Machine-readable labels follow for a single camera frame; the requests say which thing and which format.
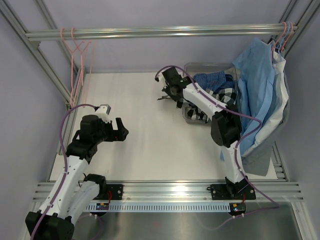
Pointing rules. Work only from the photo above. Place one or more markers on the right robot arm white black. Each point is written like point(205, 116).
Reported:
point(225, 129)

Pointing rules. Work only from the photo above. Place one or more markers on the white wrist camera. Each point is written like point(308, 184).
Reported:
point(103, 112)
point(160, 78)

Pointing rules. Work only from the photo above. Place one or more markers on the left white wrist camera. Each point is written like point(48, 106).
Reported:
point(103, 112)

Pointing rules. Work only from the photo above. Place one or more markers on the black white plaid shirt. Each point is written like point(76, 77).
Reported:
point(193, 115)

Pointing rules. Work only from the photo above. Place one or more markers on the left aluminium frame post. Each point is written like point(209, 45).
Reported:
point(12, 18)

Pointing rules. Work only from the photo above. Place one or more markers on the black mounting plate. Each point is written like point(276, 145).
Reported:
point(228, 192)
point(110, 192)

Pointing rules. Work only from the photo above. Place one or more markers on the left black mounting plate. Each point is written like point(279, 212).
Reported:
point(110, 192)

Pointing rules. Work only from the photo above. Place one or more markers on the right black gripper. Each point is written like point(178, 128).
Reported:
point(166, 89)

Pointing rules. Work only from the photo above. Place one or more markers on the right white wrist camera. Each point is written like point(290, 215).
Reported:
point(160, 78)

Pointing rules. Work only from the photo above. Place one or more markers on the clear plastic bin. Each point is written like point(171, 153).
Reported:
point(193, 68)

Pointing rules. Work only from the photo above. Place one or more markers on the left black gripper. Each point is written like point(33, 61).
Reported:
point(119, 135)

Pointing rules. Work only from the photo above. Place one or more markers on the pink wire hanger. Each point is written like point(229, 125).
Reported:
point(72, 65)

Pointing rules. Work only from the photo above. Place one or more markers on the aluminium hanging rod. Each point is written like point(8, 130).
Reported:
point(160, 32)

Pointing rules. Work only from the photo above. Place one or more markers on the aluminium frame post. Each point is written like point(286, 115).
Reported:
point(304, 20)
point(12, 18)

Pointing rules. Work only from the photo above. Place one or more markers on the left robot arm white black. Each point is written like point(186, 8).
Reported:
point(57, 216)

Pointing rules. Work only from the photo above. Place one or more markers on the blue checked shirt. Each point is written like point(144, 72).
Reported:
point(215, 81)

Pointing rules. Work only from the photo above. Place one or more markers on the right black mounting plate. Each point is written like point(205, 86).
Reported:
point(228, 192)

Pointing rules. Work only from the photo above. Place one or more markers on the white slotted cable duct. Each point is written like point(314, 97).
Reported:
point(152, 207)

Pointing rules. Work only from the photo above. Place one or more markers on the right aluminium frame post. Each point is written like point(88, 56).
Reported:
point(304, 20)

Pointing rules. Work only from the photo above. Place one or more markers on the blue hanger on right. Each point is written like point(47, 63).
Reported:
point(283, 39)

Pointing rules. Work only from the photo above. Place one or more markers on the light blue shirt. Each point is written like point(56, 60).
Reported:
point(255, 85)

